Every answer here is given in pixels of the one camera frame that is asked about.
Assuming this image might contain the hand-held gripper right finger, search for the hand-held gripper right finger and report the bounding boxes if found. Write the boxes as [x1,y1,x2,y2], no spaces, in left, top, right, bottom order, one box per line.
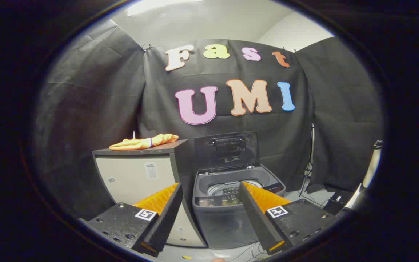
[238,181,337,255]

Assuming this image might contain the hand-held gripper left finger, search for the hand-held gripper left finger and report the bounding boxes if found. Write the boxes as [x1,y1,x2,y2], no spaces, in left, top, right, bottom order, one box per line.
[79,182,184,258]

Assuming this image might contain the grey washing machine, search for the grey washing machine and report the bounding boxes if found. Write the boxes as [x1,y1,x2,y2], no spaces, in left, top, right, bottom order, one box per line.
[192,164,286,250]

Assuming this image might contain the orange garment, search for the orange garment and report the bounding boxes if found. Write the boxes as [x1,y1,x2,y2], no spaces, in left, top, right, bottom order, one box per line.
[109,134,179,151]

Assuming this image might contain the white cabinet with grey top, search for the white cabinet with grey top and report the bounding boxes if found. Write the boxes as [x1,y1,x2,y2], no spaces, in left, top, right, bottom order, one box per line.
[92,139,207,248]

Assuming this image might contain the black backdrop cloth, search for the black backdrop cloth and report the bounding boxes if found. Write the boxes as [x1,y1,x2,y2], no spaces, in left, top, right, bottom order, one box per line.
[31,20,384,219]

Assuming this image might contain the black box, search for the black box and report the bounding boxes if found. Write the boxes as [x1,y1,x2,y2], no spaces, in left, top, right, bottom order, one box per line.
[322,190,355,216]

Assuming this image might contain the black light stand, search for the black light stand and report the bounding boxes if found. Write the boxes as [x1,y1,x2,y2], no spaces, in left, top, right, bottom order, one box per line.
[299,124,316,197]

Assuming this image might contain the thin floor cables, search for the thin floor cables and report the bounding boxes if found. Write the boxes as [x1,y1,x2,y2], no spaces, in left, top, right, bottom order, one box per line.
[231,242,268,262]

